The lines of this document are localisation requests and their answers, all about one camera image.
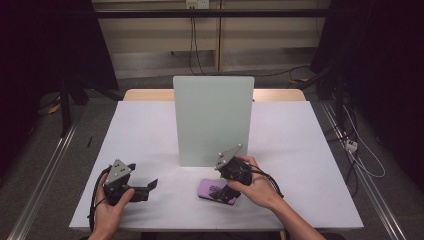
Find black curtain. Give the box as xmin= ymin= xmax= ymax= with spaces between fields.
xmin=309 ymin=0 xmax=424 ymax=191
xmin=0 ymin=0 xmax=120 ymax=181

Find aluminium floor rail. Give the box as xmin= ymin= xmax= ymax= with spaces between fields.
xmin=320 ymin=101 xmax=408 ymax=240
xmin=7 ymin=123 xmax=78 ymax=240

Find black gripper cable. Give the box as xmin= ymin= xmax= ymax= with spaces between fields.
xmin=87 ymin=165 xmax=112 ymax=232
xmin=249 ymin=168 xmax=285 ymax=199

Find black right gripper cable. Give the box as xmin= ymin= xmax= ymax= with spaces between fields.
xmin=249 ymin=168 xmax=285 ymax=199

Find purple eraser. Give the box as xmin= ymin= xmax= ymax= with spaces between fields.
xmin=197 ymin=178 xmax=240 ymax=206

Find white power strip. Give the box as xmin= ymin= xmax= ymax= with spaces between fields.
xmin=344 ymin=139 xmax=359 ymax=153

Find person's right hand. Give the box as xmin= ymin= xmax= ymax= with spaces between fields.
xmin=226 ymin=155 xmax=285 ymax=212

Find white wall outlet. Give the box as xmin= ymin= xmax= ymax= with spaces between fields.
xmin=185 ymin=0 xmax=211 ymax=10

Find white table mat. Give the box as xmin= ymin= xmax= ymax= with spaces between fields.
xmin=69 ymin=100 xmax=364 ymax=232

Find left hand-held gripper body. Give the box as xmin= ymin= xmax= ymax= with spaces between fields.
xmin=102 ymin=158 xmax=136 ymax=206

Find white whiteboard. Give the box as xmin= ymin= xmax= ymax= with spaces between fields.
xmin=172 ymin=75 xmax=255 ymax=168

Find black hanging wall cables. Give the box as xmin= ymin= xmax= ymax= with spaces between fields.
xmin=188 ymin=16 xmax=206 ymax=77

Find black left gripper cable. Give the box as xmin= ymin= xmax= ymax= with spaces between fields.
xmin=87 ymin=165 xmax=112 ymax=232

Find person's left hand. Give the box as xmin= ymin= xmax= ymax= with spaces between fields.
xmin=93 ymin=172 xmax=136 ymax=235

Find black metal stand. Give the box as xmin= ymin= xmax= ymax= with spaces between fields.
xmin=314 ymin=63 xmax=348 ymax=129
xmin=58 ymin=78 xmax=88 ymax=138

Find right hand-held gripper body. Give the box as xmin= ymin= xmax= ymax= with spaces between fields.
xmin=214 ymin=143 xmax=254 ymax=187

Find white cable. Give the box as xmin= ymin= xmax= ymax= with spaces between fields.
xmin=342 ymin=105 xmax=387 ymax=179

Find black horizontal bar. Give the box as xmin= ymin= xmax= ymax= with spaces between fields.
xmin=94 ymin=8 xmax=332 ymax=19

